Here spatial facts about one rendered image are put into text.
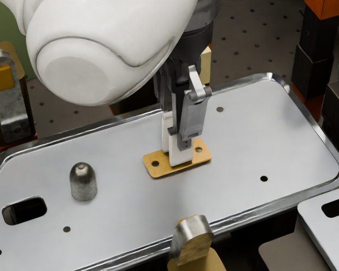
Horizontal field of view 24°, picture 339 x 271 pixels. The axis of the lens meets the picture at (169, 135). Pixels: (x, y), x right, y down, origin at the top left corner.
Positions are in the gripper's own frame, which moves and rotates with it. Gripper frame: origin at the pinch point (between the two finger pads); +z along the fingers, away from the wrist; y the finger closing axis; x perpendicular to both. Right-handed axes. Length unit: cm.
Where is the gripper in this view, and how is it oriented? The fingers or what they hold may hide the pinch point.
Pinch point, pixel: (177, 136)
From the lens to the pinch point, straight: 97.3
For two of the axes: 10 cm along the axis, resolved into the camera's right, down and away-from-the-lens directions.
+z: 0.0, 6.6, 7.5
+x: 9.2, -2.9, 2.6
